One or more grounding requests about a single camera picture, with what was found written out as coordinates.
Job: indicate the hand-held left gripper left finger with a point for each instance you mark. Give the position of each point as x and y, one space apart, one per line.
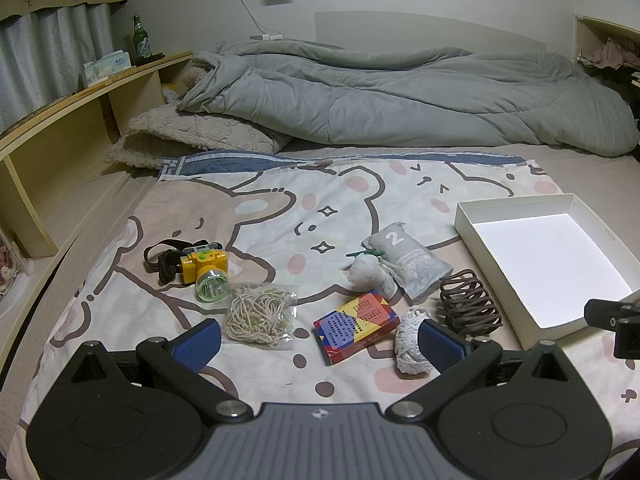
197 342

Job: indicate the clear plastic package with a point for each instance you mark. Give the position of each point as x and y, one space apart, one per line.
10 270

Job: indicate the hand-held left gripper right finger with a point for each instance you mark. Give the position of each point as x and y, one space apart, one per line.
440 342

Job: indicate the colourful patterned card box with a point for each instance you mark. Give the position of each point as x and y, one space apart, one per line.
357 327

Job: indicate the pink clothes pile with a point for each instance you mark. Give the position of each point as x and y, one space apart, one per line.
612 52

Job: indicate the bear printed blanket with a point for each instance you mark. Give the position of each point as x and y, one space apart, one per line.
310 200

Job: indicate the tissue pack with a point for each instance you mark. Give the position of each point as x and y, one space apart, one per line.
105 67

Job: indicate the grey duvet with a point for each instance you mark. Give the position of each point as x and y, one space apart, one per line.
375 95

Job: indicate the white cotton wad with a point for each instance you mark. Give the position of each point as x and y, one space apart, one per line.
367 272

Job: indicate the grey curtain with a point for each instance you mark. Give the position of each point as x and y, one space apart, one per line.
50 55

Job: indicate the beige fuzzy pillow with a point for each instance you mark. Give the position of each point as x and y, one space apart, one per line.
165 135

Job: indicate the yellow headlamp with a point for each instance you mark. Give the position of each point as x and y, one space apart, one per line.
205 265

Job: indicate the white lace roll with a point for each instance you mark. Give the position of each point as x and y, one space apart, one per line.
407 345

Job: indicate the grey soft packet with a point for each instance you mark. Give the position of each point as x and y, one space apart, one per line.
407 255

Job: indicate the white bed headboard panel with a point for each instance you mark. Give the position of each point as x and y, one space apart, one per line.
425 30

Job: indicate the green glass bottle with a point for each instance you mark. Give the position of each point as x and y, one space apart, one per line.
140 42

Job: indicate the white cardboard box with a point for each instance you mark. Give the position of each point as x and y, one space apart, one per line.
545 260

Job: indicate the white charger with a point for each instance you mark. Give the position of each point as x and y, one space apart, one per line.
266 37

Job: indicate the cream wall shelf unit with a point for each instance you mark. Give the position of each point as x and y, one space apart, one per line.
582 35

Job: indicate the brown spiral coil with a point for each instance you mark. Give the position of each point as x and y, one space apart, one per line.
470 302

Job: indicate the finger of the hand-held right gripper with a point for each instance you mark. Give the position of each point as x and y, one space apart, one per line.
607 312

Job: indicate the dark clothes pile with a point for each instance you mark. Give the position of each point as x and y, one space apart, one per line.
622 82

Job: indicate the wooden headboard shelf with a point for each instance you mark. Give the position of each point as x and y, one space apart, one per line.
65 135

